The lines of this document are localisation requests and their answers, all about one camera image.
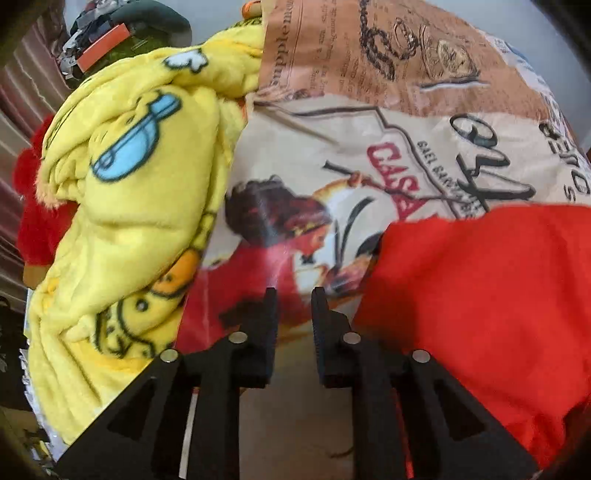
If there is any brown printed pillow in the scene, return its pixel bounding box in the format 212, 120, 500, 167
255, 0, 561, 127

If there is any printed newspaper-pattern bed sheet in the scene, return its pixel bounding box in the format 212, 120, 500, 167
174, 90, 591, 480

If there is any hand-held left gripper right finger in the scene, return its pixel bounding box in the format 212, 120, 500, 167
310, 286, 541, 480

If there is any pile of mixed clothes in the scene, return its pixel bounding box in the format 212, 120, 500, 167
56, 0, 139, 70

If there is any red zip jacket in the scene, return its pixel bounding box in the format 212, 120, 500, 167
352, 203, 591, 470

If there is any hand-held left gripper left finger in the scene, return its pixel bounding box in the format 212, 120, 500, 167
55, 287, 280, 480

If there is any green patterned cloth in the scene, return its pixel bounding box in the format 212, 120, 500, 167
68, 38, 155, 89

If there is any orange box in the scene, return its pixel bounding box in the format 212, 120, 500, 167
77, 23, 132, 68

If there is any yellow cartoon fleece blanket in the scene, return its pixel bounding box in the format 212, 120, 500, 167
27, 19, 265, 448

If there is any red plush toy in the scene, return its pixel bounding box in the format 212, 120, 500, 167
15, 114, 80, 269

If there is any grey cushion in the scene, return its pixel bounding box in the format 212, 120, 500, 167
110, 0, 193, 48

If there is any brown striped curtain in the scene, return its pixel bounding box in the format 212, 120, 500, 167
0, 11, 72, 305

